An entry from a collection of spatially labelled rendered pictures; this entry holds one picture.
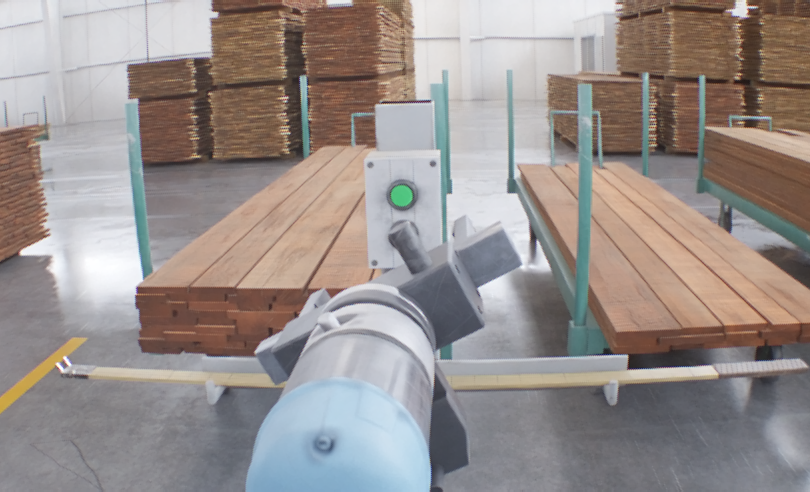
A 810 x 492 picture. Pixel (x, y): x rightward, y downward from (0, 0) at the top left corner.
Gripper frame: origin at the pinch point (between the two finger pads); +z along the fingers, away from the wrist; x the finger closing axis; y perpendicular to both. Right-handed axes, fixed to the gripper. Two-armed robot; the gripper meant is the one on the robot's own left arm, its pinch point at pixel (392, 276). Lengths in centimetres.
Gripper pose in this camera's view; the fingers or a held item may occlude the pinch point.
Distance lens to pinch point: 56.3
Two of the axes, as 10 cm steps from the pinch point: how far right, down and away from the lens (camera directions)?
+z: 0.7, -2.6, 9.6
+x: -8.7, 4.5, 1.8
